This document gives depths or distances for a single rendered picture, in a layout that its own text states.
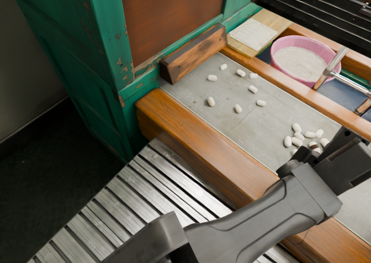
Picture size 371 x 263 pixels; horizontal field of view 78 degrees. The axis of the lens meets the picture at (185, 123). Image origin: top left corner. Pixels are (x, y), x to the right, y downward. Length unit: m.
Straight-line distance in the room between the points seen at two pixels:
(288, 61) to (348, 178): 0.70
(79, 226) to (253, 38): 0.88
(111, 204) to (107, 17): 0.48
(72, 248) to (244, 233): 0.54
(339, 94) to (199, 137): 0.65
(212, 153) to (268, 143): 0.19
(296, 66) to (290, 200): 0.78
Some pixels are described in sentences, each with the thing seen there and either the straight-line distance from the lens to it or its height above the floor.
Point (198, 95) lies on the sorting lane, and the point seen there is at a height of 0.74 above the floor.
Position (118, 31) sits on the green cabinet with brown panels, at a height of 1.01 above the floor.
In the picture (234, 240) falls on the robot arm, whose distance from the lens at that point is 0.24.
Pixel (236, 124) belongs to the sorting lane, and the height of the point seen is 0.74.
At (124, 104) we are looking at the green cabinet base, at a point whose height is 0.78.
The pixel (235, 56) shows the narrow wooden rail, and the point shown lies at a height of 0.76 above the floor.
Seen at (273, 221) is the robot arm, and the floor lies 1.08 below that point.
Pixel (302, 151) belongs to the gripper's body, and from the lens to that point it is 0.53.
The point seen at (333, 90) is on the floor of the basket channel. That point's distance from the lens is 1.11.
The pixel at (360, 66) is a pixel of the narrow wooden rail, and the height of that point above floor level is 0.75.
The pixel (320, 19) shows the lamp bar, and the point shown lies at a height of 1.07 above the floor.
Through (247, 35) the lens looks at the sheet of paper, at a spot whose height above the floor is 0.78.
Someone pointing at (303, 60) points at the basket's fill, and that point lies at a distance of 1.08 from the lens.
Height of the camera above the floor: 1.34
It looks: 56 degrees down
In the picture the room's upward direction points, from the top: 5 degrees clockwise
